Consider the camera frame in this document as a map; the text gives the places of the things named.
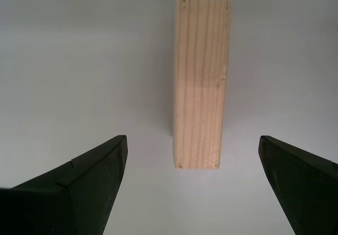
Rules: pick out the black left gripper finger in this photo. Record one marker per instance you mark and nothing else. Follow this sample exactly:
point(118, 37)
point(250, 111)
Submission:
point(66, 200)
point(306, 192)

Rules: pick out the light wooden block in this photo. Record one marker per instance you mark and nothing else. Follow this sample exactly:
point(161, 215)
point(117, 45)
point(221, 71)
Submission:
point(200, 87)

